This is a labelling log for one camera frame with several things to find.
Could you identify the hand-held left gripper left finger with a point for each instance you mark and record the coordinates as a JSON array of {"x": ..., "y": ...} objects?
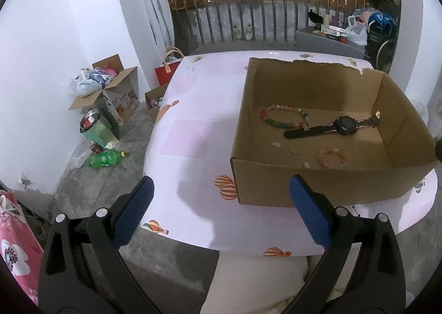
[{"x": 133, "y": 212}]

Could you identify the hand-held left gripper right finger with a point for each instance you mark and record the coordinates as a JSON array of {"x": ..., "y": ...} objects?
[{"x": 309, "y": 214}]

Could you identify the large brown cardboard box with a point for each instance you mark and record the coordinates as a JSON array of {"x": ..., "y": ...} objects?
[{"x": 276, "y": 189}]

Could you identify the black wrist watch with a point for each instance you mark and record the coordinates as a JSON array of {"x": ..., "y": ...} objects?
[{"x": 343, "y": 124}]

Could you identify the green plastic bottle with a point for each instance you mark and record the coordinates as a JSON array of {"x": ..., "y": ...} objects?
[{"x": 103, "y": 159}]

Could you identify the red drink can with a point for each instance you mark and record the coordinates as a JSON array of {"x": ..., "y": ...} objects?
[{"x": 95, "y": 147}]

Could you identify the green bin with steel lid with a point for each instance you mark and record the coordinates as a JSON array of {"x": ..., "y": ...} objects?
[{"x": 100, "y": 134}]

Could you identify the open cardboard box with clothes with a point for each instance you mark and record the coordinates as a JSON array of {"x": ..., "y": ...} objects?
[{"x": 121, "y": 100}]

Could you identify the small brown cardboard box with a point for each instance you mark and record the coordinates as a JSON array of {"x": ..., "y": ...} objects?
[{"x": 152, "y": 97}]

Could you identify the pink floral cloth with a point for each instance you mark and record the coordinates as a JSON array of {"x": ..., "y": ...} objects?
[{"x": 17, "y": 231}]

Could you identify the white bag in cardboard box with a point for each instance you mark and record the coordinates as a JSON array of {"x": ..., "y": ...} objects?
[{"x": 84, "y": 85}]

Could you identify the red paper bag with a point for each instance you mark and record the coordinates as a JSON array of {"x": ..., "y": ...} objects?
[{"x": 164, "y": 74}]

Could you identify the grey cabinet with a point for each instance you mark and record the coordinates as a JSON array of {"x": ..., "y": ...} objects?
[{"x": 321, "y": 43}]

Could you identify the wheelchair with blue bag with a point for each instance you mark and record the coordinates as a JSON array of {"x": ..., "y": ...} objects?
[{"x": 381, "y": 41}]

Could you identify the white plastic bag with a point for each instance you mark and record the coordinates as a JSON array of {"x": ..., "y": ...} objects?
[{"x": 357, "y": 32}]

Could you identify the white shoe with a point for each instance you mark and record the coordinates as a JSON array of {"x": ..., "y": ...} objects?
[
  {"x": 248, "y": 31},
  {"x": 237, "y": 31}
]

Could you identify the white sheer curtain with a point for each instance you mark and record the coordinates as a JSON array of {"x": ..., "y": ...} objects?
[{"x": 155, "y": 0}]

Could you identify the metal balcony railing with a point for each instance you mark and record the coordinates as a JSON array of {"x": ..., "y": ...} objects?
[{"x": 221, "y": 13}]

